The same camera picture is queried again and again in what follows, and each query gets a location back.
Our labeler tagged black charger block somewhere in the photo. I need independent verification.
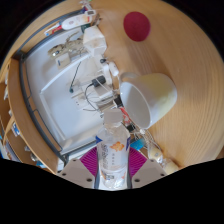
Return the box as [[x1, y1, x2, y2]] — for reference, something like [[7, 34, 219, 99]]
[[91, 75, 107, 88]]

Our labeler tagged small white oval device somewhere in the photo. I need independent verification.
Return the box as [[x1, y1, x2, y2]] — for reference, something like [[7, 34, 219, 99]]
[[109, 61, 120, 78]]

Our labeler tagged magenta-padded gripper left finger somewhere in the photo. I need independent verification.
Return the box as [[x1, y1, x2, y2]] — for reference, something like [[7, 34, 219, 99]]
[[56, 146, 100, 190]]

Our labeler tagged flat round red coaster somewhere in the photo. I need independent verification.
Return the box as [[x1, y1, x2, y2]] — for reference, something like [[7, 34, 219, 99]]
[[123, 11, 151, 42]]

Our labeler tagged cream ceramic mug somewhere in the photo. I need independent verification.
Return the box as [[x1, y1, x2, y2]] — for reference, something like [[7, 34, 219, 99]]
[[119, 72, 178, 130]]

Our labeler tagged white power strip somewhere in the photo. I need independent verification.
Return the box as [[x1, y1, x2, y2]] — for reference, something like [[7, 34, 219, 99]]
[[99, 62, 112, 84]]

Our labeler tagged white blue water flosser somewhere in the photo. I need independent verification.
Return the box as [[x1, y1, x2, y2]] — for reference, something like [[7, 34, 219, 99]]
[[44, 22, 65, 37]]

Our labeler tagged round pale bun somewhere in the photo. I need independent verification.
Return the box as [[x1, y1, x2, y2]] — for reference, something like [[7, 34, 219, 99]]
[[162, 158, 179, 174], [148, 146, 164, 162]]

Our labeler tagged blue tube bottle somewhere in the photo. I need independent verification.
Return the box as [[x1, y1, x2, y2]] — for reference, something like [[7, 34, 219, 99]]
[[130, 139, 146, 151]]

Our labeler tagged white tissue box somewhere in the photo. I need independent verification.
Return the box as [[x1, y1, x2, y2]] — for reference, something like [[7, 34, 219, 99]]
[[82, 25, 108, 56]]

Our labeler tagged grey metal frame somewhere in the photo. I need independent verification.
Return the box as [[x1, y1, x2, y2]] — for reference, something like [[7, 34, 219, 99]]
[[18, 49, 69, 164]]

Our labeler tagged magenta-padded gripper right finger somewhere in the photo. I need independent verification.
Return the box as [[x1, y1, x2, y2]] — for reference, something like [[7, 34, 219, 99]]
[[127, 147, 168, 190]]

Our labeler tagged clear plastic water bottle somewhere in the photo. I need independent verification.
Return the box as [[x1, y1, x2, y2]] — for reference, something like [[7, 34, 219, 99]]
[[95, 109, 132, 191]]

